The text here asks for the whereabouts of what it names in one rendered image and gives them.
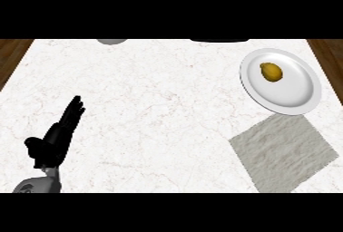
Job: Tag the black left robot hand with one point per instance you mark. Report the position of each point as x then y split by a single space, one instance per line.
54 142

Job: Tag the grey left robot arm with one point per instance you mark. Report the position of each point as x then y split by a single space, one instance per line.
39 182

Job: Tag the grey textured placemat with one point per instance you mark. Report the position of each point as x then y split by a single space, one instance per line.
283 154

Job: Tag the yellow lemon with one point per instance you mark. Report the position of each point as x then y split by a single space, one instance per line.
271 72

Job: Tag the white round plate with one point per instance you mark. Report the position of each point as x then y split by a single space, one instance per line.
286 90

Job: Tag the grey round object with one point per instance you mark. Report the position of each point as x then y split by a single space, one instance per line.
112 41

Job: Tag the black flat object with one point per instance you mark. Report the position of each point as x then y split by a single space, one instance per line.
219 40

